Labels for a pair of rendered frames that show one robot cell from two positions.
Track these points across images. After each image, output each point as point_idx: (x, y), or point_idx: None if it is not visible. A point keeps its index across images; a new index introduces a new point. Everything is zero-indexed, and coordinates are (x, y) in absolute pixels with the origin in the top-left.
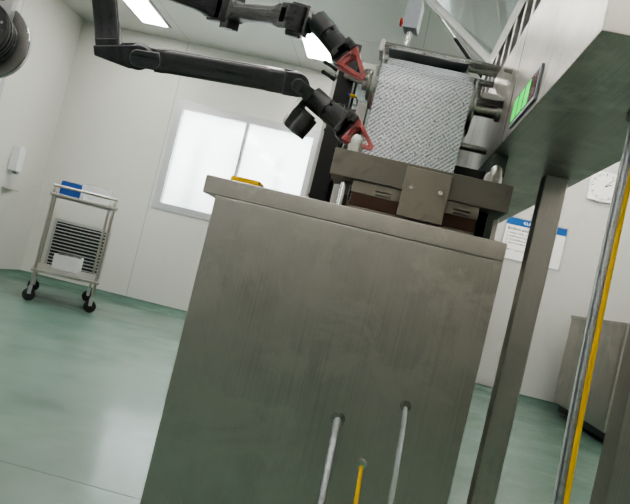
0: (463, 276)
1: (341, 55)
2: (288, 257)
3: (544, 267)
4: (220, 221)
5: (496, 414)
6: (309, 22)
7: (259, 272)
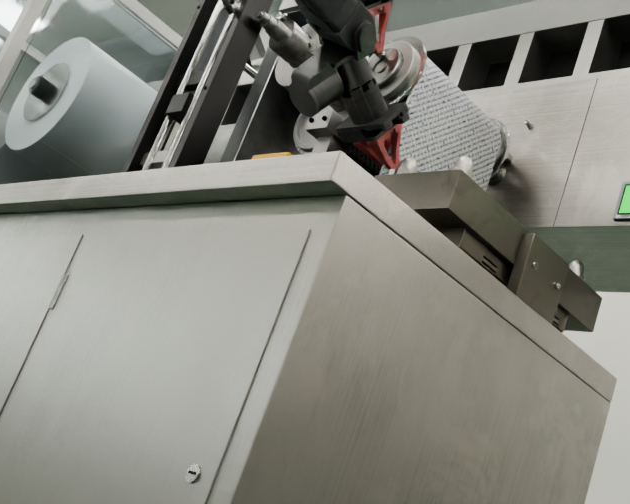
0: (579, 416)
1: (372, 4)
2: (418, 340)
3: None
4: (345, 247)
5: None
6: None
7: (379, 357)
